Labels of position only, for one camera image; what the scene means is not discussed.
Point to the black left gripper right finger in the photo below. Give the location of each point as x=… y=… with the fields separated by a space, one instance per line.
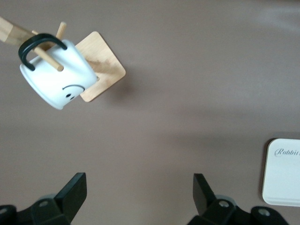
x=211 y=208

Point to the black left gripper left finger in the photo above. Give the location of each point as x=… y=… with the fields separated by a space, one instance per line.
x=61 y=206

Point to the wooden cup rack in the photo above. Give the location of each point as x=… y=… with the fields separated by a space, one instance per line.
x=103 y=61

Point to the beige plastic tray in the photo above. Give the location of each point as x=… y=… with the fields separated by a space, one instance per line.
x=283 y=178

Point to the brown table cover mat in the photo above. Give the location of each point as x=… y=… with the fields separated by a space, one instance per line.
x=164 y=93

